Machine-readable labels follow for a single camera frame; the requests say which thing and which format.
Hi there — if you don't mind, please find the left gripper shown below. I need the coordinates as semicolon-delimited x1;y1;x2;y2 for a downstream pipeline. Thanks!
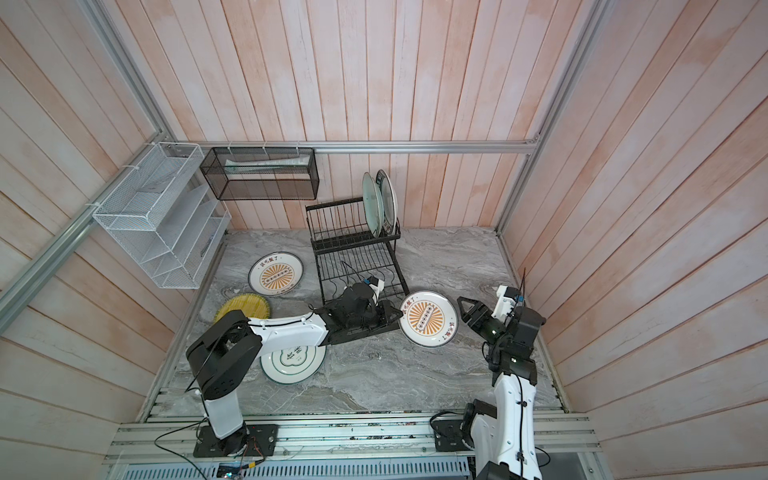
349;299;405;331

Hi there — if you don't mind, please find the black two-tier dish rack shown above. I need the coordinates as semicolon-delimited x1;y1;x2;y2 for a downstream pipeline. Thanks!
305;194;412;346

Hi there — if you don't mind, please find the white plate green clover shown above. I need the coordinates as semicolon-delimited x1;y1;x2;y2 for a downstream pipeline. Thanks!
260;346;327;385

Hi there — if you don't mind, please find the orange sunburst plate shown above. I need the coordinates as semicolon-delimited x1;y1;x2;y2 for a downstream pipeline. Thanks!
248;252;304;296
399;291;458;348

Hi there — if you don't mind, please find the mint green flower plate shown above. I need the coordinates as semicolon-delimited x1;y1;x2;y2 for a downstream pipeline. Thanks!
362;172;383;238

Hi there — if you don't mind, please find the green rim white plate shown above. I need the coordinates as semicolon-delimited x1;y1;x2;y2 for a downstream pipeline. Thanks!
376;169;397;235

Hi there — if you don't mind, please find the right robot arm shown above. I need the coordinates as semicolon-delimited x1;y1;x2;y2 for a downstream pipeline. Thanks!
458;286;546;479

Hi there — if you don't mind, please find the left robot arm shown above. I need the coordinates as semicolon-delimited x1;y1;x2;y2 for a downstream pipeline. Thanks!
186;277;403;444

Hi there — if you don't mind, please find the yellow round plate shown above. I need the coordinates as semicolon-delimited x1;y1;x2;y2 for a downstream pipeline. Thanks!
213;293;271;323

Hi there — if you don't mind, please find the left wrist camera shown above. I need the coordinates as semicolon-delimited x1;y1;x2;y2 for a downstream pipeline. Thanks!
364;276;385;304

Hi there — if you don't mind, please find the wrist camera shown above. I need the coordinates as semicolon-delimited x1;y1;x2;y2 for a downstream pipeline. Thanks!
492;285;522;323
364;276;385;304

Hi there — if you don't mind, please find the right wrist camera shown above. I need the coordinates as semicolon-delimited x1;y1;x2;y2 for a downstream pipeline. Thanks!
492;285;522;323

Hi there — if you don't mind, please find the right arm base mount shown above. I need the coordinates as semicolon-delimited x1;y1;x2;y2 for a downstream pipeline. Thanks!
429;417;474;452

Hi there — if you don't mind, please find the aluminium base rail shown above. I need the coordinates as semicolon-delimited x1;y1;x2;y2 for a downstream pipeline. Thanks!
104;410;601;464

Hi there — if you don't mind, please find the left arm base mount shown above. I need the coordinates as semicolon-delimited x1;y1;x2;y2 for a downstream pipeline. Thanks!
193;424;279;458

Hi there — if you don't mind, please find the black mesh wall basket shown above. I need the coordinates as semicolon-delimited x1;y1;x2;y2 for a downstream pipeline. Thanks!
200;146;320;201

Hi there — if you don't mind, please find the white wire mesh shelf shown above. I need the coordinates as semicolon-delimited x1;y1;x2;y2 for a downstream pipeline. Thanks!
94;142;231;290

